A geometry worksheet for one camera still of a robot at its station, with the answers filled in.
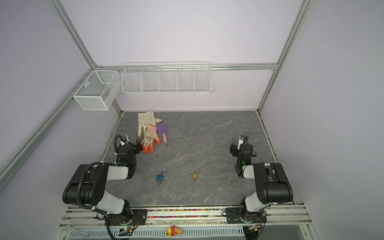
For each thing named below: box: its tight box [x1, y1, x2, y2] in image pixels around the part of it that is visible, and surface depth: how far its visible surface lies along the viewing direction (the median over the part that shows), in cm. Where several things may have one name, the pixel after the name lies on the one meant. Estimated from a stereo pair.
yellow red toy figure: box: [166, 225, 183, 237], surface depth 69 cm
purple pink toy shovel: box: [157, 121, 168, 144], surface depth 111 cm
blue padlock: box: [156, 168, 167, 182], surface depth 88 cm
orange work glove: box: [141, 124, 162, 154], surface depth 104 cm
